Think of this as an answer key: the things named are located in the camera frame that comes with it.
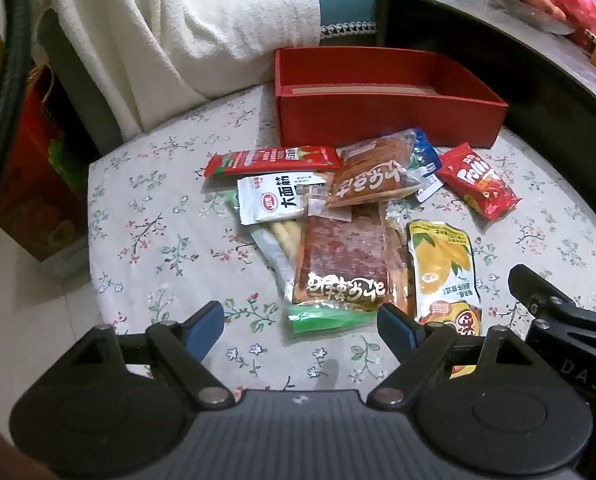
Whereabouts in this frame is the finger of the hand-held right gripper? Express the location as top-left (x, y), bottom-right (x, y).
top-left (509, 264), bottom-right (576, 321)

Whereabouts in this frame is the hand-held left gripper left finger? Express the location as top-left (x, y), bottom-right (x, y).
top-left (70, 301), bottom-right (233, 409)

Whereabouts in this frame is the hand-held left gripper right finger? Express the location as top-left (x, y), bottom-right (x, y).
top-left (367, 304), bottom-right (534, 407)

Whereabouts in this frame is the yellow mango drink pouch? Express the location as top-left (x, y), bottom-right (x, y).
top-left (407, 220), bottom-right (484, 378)

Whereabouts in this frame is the large red spicy strip packet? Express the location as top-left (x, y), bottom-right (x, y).
top-left (293, 202), bottom-right (411, 311)

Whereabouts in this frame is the green clear bamboo shoot packet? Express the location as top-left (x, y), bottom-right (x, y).
top-left (228, 192), bottom-right (375, 342)

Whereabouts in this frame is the red gummy candy packet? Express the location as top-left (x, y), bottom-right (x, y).
top-left (437, 142), bottom-right (521, 221)

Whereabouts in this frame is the clear orange spicy strip packet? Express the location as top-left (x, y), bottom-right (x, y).
top-left (326, 129), bottom-right (423, 208)

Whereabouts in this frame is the blue and white snack packet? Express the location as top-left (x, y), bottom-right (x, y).
top-left (408, 130), bottom-right (445, 203)

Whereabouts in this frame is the long red snack packet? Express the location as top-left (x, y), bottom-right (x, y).
top-left (204, 145), bottom-right (343, 179)

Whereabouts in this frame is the red cardboard box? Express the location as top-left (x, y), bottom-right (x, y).
top-left (274, 46), bottom-right (509, 149)

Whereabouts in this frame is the floral tablecloth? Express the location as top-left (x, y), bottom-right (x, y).
top-left (85, 84), bottom-right (596, 411)

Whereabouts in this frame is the grey coffee table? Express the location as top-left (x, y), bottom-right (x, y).
top-left (375, 0), bottom-right (596, 263)

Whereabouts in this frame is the red printed bag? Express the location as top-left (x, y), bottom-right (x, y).
top-left (0, 62), bottom-right (89, 263)

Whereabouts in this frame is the glass fruit bowl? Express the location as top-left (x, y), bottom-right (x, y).
top-left (492, 0), bottom-right (579, 37)

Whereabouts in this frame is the white blanket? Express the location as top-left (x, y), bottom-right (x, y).
top-left (30, 0), bottom-right (323, 133)

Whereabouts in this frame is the black hose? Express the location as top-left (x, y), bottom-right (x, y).
top-left (0, 0), bottom-right (39, 241)

